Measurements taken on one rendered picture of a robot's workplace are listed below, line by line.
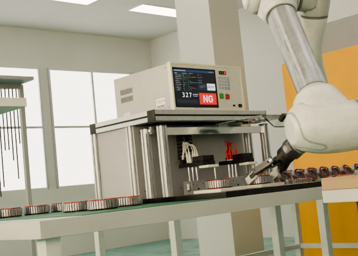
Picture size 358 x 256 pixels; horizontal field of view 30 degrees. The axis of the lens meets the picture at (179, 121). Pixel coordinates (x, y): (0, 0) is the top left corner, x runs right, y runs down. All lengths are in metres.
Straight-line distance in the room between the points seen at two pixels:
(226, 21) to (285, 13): 4.79
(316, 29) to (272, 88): 6.86
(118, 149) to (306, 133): 1.06
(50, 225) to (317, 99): 0.86
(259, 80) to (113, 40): 2.60
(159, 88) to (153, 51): 8.38
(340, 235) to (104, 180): 3.98
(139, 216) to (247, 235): 4.89
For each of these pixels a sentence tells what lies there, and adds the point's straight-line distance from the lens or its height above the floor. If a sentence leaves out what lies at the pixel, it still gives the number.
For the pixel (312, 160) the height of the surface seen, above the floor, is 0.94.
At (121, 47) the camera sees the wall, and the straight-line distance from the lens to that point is 10.85.
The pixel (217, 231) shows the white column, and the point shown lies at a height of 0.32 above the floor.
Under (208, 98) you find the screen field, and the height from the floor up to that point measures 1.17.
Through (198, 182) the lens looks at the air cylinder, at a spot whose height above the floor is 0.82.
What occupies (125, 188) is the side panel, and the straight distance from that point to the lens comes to 2.80.
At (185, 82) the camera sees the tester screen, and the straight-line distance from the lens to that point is 2.80.
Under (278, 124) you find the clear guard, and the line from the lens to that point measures 2.76.
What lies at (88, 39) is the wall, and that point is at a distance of 10.50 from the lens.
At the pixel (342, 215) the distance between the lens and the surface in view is 6.53.
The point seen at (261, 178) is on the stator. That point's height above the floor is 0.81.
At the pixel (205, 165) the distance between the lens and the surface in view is 2.68.
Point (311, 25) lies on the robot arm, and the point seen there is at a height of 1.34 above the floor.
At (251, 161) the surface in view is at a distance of 2.90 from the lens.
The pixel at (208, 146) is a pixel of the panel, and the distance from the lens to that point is 3.01.
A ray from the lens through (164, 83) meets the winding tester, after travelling 2.78.
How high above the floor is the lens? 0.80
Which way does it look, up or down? 6 degrees up
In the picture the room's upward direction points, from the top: 6 degrees counter-clockwise
